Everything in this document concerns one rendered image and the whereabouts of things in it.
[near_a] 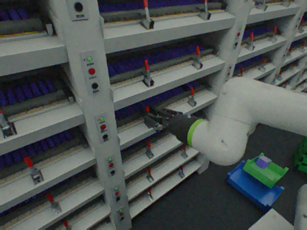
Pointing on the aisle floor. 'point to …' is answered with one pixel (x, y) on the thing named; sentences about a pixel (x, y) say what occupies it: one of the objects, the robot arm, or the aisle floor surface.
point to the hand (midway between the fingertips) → (148, 111)
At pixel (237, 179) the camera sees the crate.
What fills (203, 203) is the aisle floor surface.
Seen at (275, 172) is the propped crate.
